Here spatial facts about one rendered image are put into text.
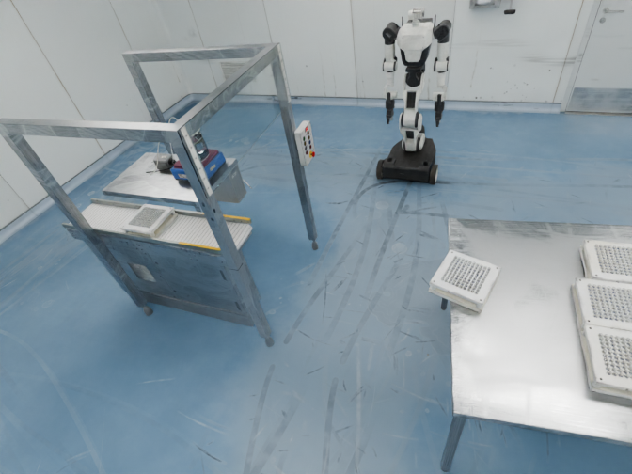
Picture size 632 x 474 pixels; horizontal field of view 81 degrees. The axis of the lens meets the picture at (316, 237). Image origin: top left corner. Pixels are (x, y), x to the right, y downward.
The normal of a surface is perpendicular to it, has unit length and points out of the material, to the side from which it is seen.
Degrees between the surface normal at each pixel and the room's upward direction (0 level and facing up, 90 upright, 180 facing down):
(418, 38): 90
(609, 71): 90
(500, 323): 0
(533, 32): 90
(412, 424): 0
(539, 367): 0
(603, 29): 90
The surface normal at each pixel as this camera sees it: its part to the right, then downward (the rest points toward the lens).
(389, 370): -0.15, -0.72
